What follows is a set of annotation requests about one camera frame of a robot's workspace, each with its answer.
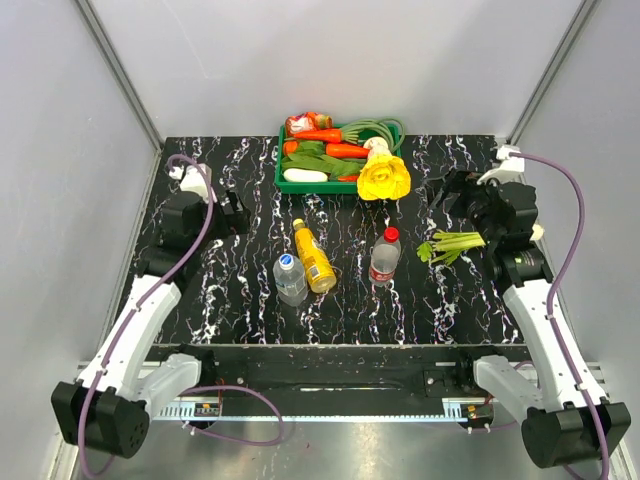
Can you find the red white snack packet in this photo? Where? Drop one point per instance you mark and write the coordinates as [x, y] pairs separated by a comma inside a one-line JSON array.
[[308, 121]]

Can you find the yellow juice bottle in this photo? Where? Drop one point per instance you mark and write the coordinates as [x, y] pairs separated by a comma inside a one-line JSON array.
[[318, 270]]

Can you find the red label water bottle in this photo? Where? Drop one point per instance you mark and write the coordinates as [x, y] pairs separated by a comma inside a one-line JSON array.
[[384, 260]]

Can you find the lower toy carrot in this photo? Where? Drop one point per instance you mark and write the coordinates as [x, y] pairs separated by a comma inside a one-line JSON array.
[[345, 150]]

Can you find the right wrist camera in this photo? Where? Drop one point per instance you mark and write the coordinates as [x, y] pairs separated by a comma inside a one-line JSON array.
[[509, 165]]

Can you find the upper toy carrot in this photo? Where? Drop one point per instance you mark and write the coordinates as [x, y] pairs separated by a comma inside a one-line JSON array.
[[333, 135]]

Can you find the white toy radish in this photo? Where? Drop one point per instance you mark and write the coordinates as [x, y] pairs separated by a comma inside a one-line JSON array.
[[296, 175]]

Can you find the red bottle cap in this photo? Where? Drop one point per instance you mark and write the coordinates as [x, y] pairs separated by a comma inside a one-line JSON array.
[[391, 234]]

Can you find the pale toy corn cob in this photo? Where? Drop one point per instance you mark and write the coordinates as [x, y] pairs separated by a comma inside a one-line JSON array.
[[537, 232]]

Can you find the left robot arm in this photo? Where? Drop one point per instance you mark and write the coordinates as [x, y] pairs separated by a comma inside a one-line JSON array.
[[109, 407]]

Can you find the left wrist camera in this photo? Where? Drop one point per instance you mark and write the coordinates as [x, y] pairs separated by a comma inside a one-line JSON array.
[[190, 180]]

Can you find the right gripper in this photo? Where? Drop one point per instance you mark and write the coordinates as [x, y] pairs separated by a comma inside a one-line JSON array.
[[463, 182]]

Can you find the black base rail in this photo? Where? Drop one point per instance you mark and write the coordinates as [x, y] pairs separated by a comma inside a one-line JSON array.
[[348, 380]]

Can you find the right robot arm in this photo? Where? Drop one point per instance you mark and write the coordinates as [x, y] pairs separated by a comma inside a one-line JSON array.
[[566, 417]]

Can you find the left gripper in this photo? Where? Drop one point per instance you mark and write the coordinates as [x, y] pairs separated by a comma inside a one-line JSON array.
[[236, 222]]

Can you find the yellow toy cabbage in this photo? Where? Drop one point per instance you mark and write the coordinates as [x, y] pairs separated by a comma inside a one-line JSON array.
[[383, 177]]

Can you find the green toy leafy vegetable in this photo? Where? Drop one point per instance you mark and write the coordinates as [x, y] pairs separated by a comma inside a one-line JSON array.
[[312, 156]]

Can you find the toy mushroom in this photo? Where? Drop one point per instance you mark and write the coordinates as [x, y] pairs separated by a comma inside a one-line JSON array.
[[377, 144]]

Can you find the green plastic tray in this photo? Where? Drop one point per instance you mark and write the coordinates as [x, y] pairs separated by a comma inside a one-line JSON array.
[[345, 185]]

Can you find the toy celery stalk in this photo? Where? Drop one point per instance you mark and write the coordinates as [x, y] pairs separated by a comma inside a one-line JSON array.
[[446, 247]]

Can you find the toy carrot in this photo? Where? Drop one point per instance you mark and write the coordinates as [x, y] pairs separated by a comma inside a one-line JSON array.
[[345, 150], [333, 135]]

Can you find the blue label water bottle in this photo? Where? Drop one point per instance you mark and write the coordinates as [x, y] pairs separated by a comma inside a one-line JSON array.
[[290, 280]]

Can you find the green toy scallions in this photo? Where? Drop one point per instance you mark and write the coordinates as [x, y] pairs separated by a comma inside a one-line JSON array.
[[390, 129]]

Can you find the small toy tomato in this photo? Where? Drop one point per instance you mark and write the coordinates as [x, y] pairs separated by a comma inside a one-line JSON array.
[[290, 147]]

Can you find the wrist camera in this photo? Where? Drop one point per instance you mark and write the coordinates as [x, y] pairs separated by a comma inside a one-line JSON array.
[[509, 165], [190, 180]]

